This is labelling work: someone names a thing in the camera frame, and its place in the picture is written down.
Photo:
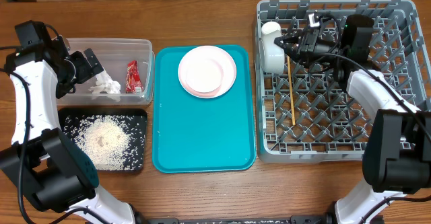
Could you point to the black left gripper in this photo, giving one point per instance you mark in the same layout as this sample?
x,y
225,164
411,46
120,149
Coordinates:
x,y
86,70

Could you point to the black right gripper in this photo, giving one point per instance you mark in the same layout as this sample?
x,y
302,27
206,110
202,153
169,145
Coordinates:
x,y
306,45

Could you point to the white napkin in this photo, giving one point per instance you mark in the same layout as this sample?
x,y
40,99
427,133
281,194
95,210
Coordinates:
x,y
105,84

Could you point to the white bowl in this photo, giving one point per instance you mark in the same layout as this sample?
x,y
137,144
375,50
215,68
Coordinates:
x,y
273,55

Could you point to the white paper cup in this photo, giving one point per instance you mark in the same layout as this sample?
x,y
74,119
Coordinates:
x,y
270,27

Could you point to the red snack wrapper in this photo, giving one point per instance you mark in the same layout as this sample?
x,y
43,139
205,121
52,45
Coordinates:
x,y
133,81

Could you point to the wooden chopstick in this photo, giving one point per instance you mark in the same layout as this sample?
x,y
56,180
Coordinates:
x,y
291,92

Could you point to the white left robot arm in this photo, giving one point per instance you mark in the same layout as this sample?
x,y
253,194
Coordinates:
x,y
47,168

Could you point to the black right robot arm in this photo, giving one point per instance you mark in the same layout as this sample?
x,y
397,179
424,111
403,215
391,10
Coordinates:
x,y
396,162

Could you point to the clear plastic waste bin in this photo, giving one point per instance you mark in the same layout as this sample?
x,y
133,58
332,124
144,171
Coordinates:
x,y
114,54

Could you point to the black plastic tray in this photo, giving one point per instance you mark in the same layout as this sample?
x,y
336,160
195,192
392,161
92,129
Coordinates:
x,y
138,113

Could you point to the grey plastic dish rack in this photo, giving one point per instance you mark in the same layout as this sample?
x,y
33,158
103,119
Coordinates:
x,y
331,126

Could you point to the pile of white rice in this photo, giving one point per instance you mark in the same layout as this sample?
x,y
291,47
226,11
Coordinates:
x,y
101,143

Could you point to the white pink-rimmed plate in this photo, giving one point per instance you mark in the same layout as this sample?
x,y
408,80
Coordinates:
x,y
207,72

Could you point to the teal plastic tray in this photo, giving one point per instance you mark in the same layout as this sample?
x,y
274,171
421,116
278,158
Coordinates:
x,y
192,134

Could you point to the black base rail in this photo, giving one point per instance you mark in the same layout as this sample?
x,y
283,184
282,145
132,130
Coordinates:
x,y
294,219

